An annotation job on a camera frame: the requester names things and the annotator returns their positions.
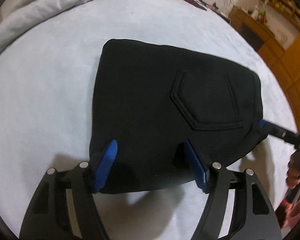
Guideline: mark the right hand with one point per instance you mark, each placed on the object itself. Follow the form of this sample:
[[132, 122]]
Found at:
[[293, 173]]

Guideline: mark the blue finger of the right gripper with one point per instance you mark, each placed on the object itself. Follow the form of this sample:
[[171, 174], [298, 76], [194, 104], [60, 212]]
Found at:
[[262, 123]]

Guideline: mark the white bed sheet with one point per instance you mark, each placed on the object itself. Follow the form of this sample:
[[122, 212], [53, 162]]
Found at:
[[46, 88]]

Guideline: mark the wooden desk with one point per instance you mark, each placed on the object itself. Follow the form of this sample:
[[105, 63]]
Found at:
[[284, 63]]

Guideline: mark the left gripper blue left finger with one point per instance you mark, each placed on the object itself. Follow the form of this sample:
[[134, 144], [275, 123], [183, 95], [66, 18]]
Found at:
[[101, 164]]

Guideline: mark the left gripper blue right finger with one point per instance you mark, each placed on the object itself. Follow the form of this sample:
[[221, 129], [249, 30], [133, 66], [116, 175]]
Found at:
[[199, 170]]

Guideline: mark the black pants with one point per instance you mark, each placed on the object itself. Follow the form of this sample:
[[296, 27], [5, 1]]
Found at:
[[151, 99]]

